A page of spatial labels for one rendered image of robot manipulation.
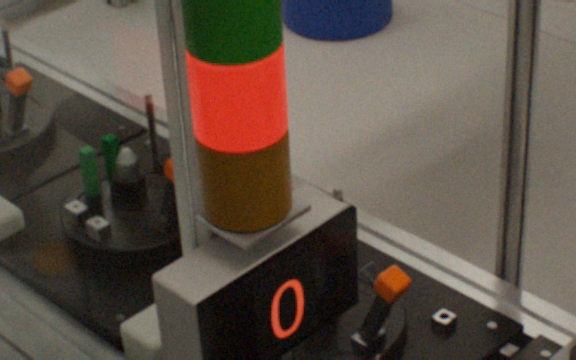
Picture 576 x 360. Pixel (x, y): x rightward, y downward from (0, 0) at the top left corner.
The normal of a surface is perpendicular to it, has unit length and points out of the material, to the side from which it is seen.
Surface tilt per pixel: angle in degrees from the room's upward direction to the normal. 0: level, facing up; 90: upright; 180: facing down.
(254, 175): 90
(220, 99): 90
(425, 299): 0
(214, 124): 90
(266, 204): 90
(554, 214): 0
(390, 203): 0
